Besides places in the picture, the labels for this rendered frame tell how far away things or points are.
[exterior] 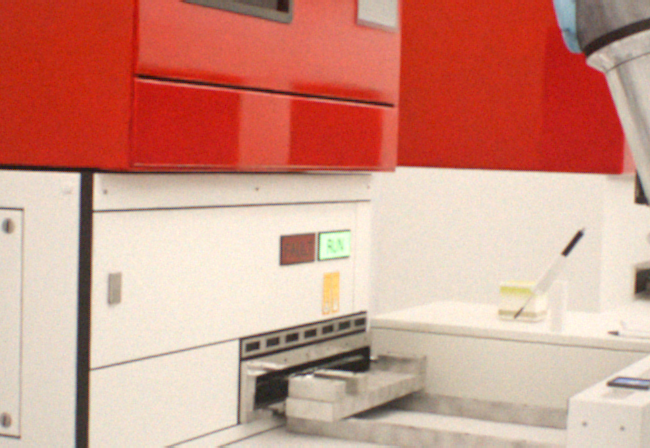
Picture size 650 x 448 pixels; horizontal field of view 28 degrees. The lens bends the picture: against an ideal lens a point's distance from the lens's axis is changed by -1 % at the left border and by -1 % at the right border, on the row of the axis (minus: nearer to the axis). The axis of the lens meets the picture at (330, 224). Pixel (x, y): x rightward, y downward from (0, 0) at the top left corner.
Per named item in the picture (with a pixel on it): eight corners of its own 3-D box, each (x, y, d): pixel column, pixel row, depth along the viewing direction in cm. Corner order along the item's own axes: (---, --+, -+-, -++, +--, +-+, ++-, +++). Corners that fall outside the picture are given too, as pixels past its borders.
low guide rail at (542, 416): (360, 404, 229) (361, 387, 229) (365, 402, 231) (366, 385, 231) (646, 439, 207) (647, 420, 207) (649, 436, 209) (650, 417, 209)
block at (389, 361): (376, 369, 231) (376, 352, 230) (384, 366, 234) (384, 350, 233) (418, 374, 227) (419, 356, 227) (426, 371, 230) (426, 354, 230)
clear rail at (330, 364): (249, 390, 201) (249, 381, 201) (355, 359, 235) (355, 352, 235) (257, 391, 201) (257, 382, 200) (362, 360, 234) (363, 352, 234)
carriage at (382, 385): (285, 416, 201) (285, 397, 201) (383, 383, 234) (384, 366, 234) (332, 422, 198) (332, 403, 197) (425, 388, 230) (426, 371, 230)
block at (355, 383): (312, 389, 209) (312, 370, 209) (322, 386, 212) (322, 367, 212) (358, 395, 205) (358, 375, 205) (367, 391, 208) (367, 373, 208)
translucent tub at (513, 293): (496, 320, 237) (498, 282, 236) (508, 315, 244) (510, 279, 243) (537, 323, 234) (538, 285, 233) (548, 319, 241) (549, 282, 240)
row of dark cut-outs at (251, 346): (238, 356, 196) (239, 340, 196) (364, 327, 236) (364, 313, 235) (242, 357, 196) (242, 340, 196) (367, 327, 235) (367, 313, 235)
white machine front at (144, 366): (74, 489, 165) (80, 171, 163) (353, 395, 238) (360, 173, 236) (94, 493, 164) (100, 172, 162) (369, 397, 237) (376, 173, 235)
